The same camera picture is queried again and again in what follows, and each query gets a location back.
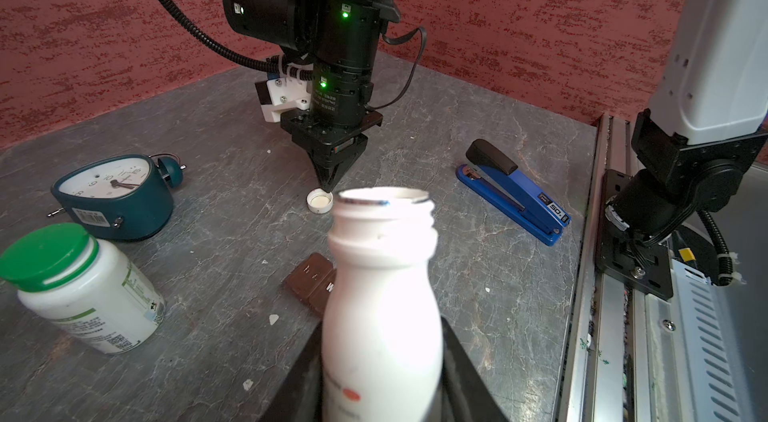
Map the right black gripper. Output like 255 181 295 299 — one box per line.
280 70 383 191

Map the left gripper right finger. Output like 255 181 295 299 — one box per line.
440 317 509 422

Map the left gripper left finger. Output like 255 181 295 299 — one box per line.
260 323 323 422

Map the small white pill bottle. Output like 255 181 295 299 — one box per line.
321 187 443 421

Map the green cap white pill bottle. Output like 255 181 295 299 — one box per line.
1 223 166 354

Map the teal kitchen scale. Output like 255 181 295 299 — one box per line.
51 152 186 241

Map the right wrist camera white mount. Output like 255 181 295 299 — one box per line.
255 76 311 123

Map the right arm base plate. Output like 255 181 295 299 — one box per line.
596 169 674 301

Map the white slotted cable duct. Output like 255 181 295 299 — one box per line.
645 261 755 421

